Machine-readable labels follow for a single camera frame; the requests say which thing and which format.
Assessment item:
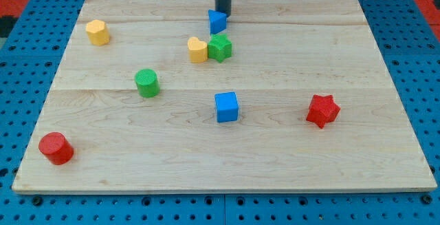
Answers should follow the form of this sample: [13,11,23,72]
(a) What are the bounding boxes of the red cylinder block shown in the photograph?
[38,132,74,165]

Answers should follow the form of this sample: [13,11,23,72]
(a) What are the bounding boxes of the red star block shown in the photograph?
[306,94,340,129]

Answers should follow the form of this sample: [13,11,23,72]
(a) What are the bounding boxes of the green star block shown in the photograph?
[208,34,232,63]

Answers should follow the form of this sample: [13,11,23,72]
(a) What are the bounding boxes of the blue cube block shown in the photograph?
[214,92,239,122]

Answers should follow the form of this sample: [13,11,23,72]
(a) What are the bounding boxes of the yellow heart block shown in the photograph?
[187,36,208,63]

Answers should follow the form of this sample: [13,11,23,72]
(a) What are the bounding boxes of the green cylinder block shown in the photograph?
[135,69,160,98]

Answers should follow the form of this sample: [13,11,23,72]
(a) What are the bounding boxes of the yellow hexagon block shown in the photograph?
[86,20,110,46]

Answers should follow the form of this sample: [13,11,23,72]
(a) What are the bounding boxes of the blue triangle block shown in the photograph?
[208,10,227,34]

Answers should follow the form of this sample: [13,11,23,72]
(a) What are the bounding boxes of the light wooden board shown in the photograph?
[12,0,437,195]

